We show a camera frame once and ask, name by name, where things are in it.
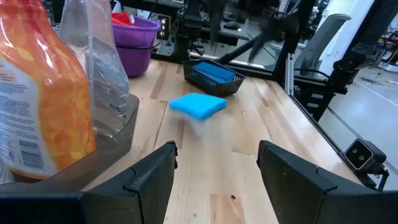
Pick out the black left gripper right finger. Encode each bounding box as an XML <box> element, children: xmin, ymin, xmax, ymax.
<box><xmin>256</xmin><ymin>139</ymin><xmax>398</xmax><ymax>224</ymax></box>

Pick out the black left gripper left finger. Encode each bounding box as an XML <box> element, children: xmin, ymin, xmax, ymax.
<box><xmin>0</xmin><ymin>141</ymin><xmax>179</xmax><ymax>224</ymax></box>

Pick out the orange spray bottle white trigger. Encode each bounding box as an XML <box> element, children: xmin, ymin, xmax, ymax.
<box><xmin>0</xmin><ymin>0</ymin><xmax>96</xmax><ymax>184</ymax></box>

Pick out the clear spray bottle red trigger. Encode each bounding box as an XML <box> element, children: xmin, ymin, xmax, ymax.
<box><xmin>58</xmin><ymin>0</ymin><xmax>131</xmax><ymax>138</ymax></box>

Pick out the blue sponge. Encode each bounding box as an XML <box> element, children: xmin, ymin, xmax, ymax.
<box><xmin>192</xmin><ymin>60</ymin><xmax>237</xmax><ymax>83</ymax></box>
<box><xmin>168</xmin><ymin>92</ymin><xmax>229</xmax><ymax>121</ymax></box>

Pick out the black mesh basket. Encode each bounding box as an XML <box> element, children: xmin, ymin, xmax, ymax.
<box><xmin>182</xmin><ymin>58</ymin><xmax>246</xmax><ymax>98</ymax></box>

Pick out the red cloth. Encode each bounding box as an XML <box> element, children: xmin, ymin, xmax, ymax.
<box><xmin>111</xmin><ymin>11</ymin><xmax>135</xmax><ymax>27</ymax></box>

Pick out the grey plastic caddy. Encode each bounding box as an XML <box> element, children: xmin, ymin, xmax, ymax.
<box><xmin>0</xmin><ymin>93</ymin><xmax>141</xmax><ymax>195</ymax></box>

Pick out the purple plastic bowl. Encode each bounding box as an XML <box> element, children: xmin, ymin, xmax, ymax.
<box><xmin>111</xmin><ymin>16</ymin><xmax>162</xmax><ymax>78</ymax></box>

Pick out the black diagonal beam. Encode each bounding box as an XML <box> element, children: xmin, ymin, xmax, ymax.
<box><xmin>329</xmin><ymin>0</ymin><xmax>398</xmax><ymax>94</ymax></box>

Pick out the black depth camera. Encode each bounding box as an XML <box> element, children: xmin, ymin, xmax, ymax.
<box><xmin>343</xmin><ymin>138</ymin><xmax>390</xmax><ymax>191</ymax></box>

